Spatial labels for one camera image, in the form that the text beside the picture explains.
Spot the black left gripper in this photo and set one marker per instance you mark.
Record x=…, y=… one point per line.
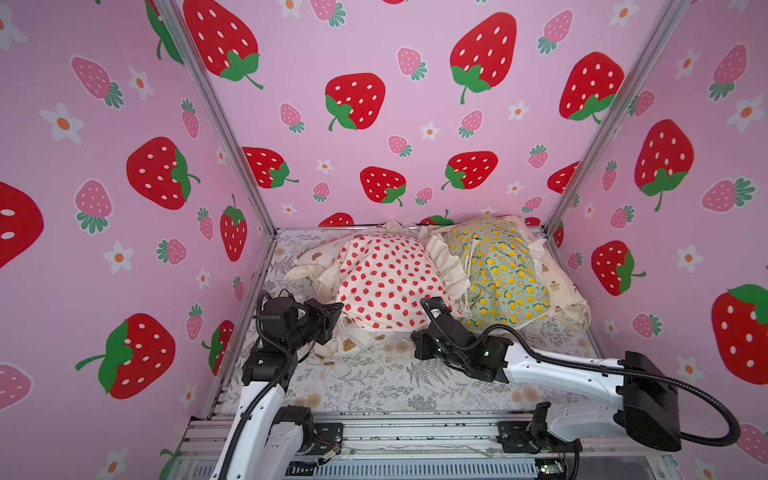
x=322, y=319

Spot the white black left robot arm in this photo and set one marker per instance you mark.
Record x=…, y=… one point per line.
x=266, y=434

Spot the white bear print pillow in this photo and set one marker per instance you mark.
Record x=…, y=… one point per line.
x=348, y=339

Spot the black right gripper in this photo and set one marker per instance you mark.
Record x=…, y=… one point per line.
x=442, y=332

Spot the aluminium corner post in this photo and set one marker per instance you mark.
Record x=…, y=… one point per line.
x=181, y=36
x=659, y=35

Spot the aluminium right corner post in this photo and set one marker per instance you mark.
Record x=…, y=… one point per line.
x=659, y=35

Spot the lemon print teal pillow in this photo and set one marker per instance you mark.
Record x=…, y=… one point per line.
x=503, y=284

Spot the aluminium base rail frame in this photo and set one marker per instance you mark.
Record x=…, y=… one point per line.
x=461, y=445

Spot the cream animal print pillow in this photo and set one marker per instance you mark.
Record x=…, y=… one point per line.
x=567, y=305

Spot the fern print bed sheet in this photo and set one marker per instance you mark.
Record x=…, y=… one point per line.
x=387, y=378

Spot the red strawberry print pillow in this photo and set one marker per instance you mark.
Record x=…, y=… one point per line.
x=382, y=277

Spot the aluminium left corner post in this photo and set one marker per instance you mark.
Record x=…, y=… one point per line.
x=181, y=36

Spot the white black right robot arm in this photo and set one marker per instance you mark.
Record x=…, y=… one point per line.
x=627, y=397

